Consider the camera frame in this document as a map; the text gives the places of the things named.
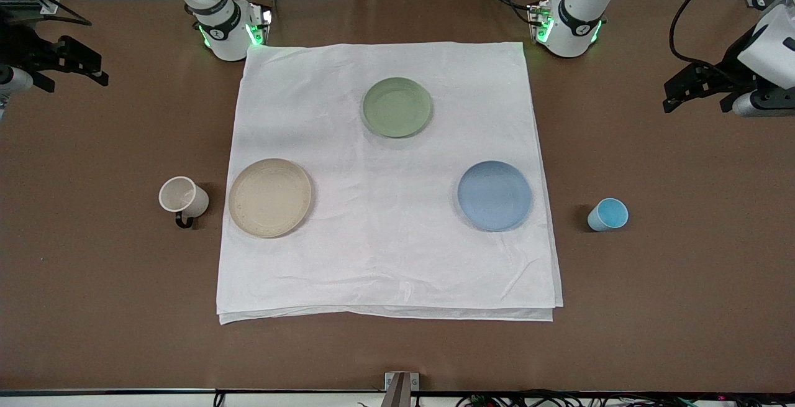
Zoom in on blue cup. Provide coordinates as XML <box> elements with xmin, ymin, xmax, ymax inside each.
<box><xmin>587</xmin><ymin>198</ymin><xmax>629</xmax><ymax>232</ymax></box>

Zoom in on white mug black handle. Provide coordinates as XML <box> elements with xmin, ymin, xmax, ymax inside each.
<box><xmin>158</xmin><ymin>176</ymin><xmax>210</xmax><ymax>229</ymax></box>

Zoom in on blue plate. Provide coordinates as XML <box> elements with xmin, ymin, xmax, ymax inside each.
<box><xmin>457</xmin><ymin>160</ymin><xmax>534</xmax><ymax>232</ymax></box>

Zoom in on beige gray plate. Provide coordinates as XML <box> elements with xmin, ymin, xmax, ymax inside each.
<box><xmin>228</xmin><ymin>158</ymin><xmax>313</xmax><ymax>239</ymax></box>

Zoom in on green plate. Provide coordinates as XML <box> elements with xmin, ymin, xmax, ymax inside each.
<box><xmin>361</xmin><ymin>77</ymin><xmax>434</xmax><ymax>139</ymax></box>

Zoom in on white cloth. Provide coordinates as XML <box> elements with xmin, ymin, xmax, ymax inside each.
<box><xmin>216</xmin><ymin>42</ymin><xmax>564</xmax><ymax>325</ymax></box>

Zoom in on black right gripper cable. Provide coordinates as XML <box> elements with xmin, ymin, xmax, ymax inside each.
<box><xmin>0</xmin><ymin>0</ymin><xmax>93</xmax><ymax>26</ymax></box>

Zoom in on black left base cable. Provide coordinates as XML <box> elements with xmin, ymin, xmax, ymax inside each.
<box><xmin>477</xmin><ymin>0</ymin><xmax>536</xmax><ymax>15</ymax></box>

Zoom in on black table edge rail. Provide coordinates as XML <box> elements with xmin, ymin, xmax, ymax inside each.
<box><xmin>0</xmin><ymin>388</ymin><xmax>795</xmax><ymax>396</ymax></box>

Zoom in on tangled cables under table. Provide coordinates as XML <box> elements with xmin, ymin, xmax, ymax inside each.
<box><xmin>457</xmin><ymin>392</ymin><xmax>795</xmax><ymax>407</ymax></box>

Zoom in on metal table edge bracket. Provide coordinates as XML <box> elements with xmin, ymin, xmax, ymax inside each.
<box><xmin>384</xmin><ymin>371</ymin><xmax>420</xmax><ymax>407</ymax></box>

